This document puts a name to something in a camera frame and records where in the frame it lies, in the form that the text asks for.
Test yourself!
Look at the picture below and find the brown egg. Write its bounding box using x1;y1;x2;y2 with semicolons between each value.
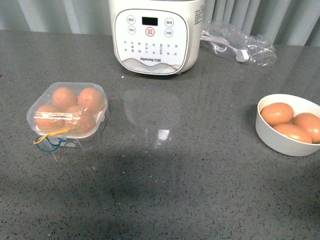
65;105;96;133
260;102;294;127
273;123;313;144
78;87;104;114
292;112;320;144
34;104;64;132
51;87;78;110

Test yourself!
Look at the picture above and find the clear plastic egg box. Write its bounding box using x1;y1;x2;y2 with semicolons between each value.
26;82;109;153

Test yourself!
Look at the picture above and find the brown egg in bowl front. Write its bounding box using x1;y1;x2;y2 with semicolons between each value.
273;123;313;144

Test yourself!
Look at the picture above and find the white Joyoung blender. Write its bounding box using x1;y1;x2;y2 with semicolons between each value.
108;0;205;76

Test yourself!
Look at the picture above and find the clear plastic bag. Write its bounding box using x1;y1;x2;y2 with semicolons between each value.
200;21;277;67

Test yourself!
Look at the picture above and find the white ceramic bowl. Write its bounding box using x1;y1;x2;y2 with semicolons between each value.
255;93;320;157

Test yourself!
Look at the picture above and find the white power cord plug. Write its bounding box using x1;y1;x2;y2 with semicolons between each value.
200;35;249;63

